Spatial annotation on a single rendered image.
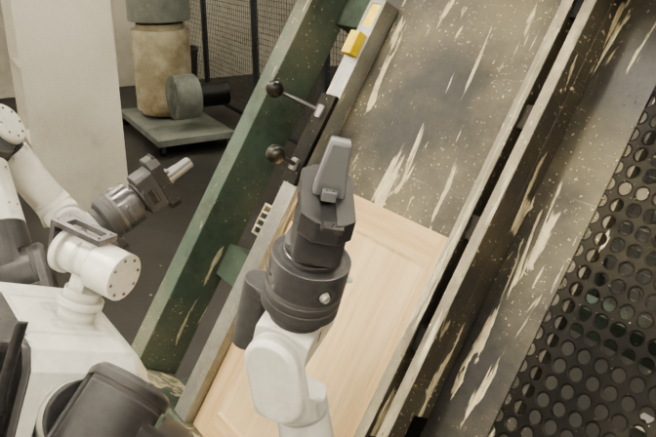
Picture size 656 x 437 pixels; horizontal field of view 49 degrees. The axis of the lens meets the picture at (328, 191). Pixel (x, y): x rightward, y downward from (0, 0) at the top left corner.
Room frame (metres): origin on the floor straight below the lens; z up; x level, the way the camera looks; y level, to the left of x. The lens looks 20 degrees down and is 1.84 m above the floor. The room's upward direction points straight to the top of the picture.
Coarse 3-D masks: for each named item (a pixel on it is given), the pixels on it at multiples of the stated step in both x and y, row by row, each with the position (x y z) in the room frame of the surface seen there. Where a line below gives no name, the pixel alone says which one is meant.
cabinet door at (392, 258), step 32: (288, 224) 1.35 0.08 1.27; (384, 224) 1.18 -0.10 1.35; (416, 224) 1.13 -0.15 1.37; (352, 256) 1.19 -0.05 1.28; (384, 256) 1.14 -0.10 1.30; (416, 256) 1.09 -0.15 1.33; (352, 288) 1.14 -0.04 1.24; (384, 288) 1.10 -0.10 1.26; (416, 288) 1.05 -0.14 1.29; (352, 320) 1.10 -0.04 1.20; (384, 320) 1.06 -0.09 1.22; (320, 352) 1.11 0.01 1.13; (352, 352) 1.06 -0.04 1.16; (384, 352) 1.02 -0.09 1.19; (224, 384) 1.22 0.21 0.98; (352, 384) 1.02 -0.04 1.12; (224, 416) 1.17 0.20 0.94; (256, 416) 1.12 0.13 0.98; (352, 416) 0.98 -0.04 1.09
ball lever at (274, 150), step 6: (276, 144) 1.31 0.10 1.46; (270, 150) 1.30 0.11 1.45; (276, 150) 1.29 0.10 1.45; (282, 150) 1.30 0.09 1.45; (270, 156) 1.29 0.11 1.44; (276, 156) 1.29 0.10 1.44; (282, 156) 1.30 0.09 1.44; (270, 162) 1.30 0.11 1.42; (276, 162) 1.29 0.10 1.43; (288, 162) 1.36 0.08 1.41; (294, 162) 1.38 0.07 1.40; (294, 168) 1.38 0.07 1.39
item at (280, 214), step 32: (384, 0) 1.50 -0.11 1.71; (384, 32) 1.49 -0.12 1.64; (352, 64) 1.46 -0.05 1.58; (352, 96) 1.45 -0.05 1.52; (320, 160) 1.40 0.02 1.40; (288, 192) 1.38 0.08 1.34; (256, 256) 1.34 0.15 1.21; (224, 320) 1.29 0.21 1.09; (224, 352) 1.26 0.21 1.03; (192, 384) 1.25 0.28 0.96; (192, 416) 1.22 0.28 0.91
